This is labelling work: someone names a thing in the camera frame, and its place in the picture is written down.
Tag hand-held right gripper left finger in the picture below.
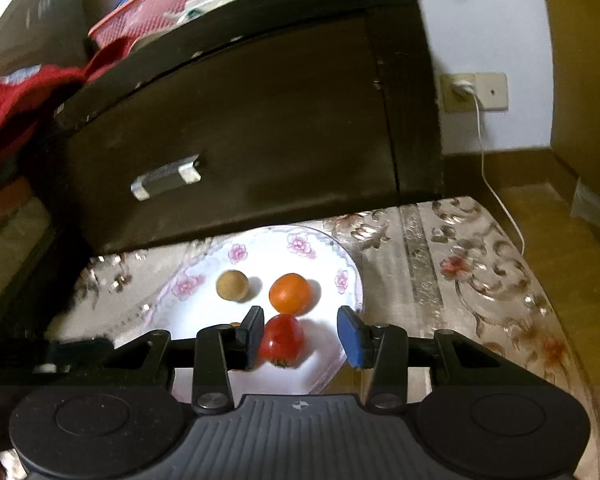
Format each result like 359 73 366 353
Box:
103 305 266 415

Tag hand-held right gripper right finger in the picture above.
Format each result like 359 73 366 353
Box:
336 305 503 408

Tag white floral plate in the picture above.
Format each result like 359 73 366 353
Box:
145 225 365 397

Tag red tomato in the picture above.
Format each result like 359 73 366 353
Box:
258 314 306 368

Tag small brown round fruit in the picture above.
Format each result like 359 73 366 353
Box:
216 269 251 302

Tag orange tangerine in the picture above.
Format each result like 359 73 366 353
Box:
269 273 313 317

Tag floral patterned tablecloth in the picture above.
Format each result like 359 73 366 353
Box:
45 196 596 480

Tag dark wooden cabinet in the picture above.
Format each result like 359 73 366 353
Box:
52 0 446 256

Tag red cloth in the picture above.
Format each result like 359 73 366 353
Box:
0 35 146 161

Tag white papers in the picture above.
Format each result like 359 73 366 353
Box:
162 0 266 26

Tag red plastic basket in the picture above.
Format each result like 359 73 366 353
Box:
87 0 231 53

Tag silver cabinet handle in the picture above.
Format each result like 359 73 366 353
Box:
130 154 203 202

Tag white charger with cable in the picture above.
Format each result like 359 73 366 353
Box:
451 76 526 257

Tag wall power socket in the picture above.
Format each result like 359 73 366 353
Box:
440 72 509 113

